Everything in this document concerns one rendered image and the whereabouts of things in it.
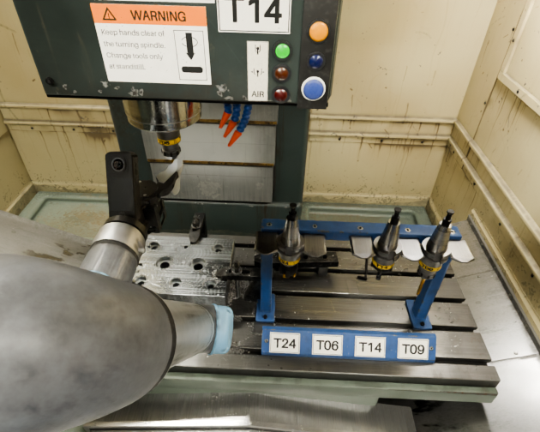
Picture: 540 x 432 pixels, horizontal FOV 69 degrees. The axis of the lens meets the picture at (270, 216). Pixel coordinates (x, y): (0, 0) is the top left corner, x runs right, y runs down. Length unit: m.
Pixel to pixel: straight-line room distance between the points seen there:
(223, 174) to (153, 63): 0.89
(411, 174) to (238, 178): 0.90
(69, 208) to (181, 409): 1.33
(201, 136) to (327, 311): 0.71
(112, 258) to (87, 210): 1.58
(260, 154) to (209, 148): 0.18
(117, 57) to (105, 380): 0.48
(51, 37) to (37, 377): 0.52
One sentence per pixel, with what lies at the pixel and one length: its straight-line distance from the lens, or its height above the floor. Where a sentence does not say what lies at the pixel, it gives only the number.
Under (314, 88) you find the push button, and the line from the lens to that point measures 0.61.
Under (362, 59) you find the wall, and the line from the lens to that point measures 1.71.
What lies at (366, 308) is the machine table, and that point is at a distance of 1.22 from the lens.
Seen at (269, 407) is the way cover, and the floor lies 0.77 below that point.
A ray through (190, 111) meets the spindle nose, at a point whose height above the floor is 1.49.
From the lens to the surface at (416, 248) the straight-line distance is 0.96.
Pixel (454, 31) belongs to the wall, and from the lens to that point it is 1.77.
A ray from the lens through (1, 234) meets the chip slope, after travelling 1.87.
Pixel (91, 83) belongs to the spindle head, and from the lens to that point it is 0.68.
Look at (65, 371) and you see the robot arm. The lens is 0.26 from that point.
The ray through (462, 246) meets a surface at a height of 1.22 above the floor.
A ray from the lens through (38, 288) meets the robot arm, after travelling 0.27.
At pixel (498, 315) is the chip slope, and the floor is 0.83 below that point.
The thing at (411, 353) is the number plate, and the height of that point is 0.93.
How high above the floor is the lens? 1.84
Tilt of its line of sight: 39 degrees down
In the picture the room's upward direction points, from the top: 1 degrees clockwise
